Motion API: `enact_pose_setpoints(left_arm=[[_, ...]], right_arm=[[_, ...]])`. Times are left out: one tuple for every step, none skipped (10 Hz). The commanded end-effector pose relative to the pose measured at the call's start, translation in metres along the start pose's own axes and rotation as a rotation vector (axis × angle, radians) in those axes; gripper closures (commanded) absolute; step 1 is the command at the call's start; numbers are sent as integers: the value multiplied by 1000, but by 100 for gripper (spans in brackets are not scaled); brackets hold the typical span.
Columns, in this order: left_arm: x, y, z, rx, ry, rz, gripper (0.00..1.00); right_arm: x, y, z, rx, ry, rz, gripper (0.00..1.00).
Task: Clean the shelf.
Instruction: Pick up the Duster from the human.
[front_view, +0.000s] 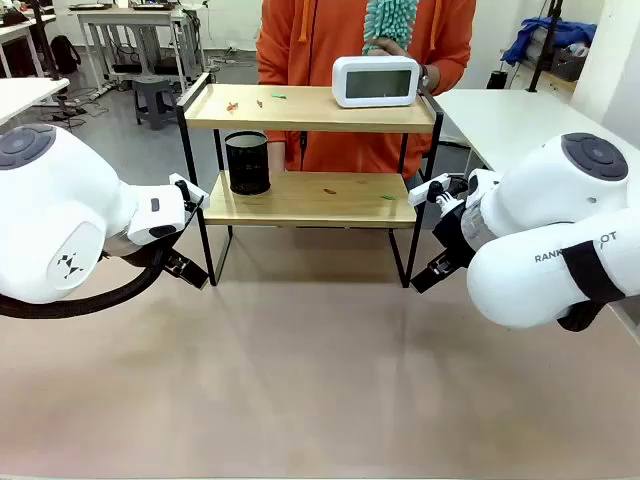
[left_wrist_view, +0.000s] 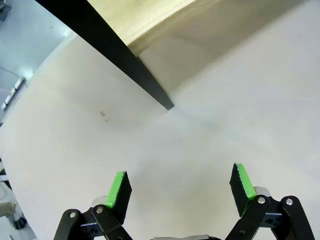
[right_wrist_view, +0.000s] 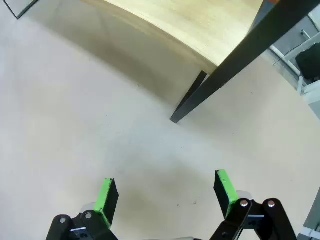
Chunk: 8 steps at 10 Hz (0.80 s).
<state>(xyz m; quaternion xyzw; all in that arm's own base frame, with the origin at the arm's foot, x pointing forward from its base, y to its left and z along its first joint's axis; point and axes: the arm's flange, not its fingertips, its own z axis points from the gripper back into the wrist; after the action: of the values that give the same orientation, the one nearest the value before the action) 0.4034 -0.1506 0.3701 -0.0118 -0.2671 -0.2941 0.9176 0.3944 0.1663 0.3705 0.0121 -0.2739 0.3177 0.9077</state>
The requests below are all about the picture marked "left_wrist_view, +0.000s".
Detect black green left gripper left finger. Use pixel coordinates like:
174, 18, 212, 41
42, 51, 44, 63
53, 170, 133, 240

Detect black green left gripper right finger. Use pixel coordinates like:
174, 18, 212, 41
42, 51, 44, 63
224, 162, 316, 240

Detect white floor power strip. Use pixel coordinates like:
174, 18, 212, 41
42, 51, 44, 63
1, 76, 27, 111

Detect two-tier wood black-frame shelf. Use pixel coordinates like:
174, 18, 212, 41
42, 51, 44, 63
34, 0, 201, 111

